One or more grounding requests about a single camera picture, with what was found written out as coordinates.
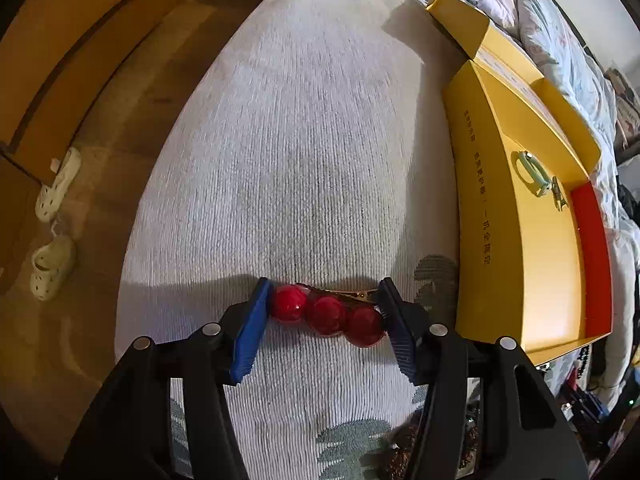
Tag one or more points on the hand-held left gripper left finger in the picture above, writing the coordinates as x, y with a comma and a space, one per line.
247, 340

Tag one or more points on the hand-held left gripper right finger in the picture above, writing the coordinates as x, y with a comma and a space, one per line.
400, 340

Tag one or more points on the red ball hair clip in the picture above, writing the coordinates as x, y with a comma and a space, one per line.
327, 315

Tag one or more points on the yellow cardboard box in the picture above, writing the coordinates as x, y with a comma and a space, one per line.
525, 270

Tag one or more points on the mint green hair clip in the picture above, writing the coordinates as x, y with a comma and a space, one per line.
536, 180

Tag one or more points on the cream perforated slipper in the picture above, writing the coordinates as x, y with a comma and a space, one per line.
60, 180
50, 265

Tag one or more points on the small dark hair clip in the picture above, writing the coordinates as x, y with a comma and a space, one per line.
557, 195

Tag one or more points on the light blue patterned quilt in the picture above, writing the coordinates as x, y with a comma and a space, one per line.
565, 45

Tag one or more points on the wooden wardrobe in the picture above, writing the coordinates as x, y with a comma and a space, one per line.
75, 35

